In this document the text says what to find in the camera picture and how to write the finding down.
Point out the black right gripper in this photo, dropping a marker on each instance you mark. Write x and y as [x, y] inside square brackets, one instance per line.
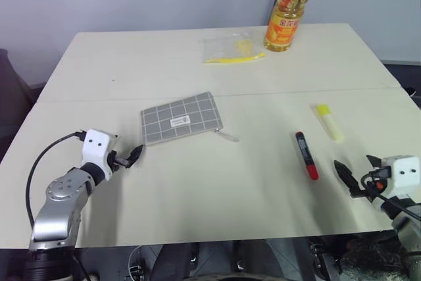
[378, 179]

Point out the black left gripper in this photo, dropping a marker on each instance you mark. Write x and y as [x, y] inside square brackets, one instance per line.
[119, 162]

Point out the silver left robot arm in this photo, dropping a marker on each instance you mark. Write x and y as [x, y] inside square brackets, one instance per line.
[56, 208]

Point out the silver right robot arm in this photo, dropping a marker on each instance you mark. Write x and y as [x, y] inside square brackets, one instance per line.
[408, 225]

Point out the grey checked pencil pouch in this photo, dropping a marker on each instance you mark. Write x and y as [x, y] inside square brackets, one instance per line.
[181, 116]

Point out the yellow highlighter pen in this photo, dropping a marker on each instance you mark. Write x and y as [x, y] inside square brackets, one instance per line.
[330, 123]

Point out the red and black marker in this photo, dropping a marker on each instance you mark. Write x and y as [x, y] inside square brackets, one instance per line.
[306, 154]

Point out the black shoe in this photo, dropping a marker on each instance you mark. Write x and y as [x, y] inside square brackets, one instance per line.
[411, 91]

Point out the clear yellow zip bag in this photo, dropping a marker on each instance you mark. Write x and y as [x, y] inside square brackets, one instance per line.
[230, 49]

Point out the cooking oil bottle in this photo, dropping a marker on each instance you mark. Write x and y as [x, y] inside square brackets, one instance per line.
[284, 21]

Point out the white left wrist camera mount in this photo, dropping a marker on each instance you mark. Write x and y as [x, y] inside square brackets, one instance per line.
[95, 149]

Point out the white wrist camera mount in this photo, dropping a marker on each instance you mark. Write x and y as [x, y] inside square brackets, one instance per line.
[95, 149]
[403, 175]

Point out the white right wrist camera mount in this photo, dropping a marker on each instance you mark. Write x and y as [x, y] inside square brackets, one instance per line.
[403, 175]

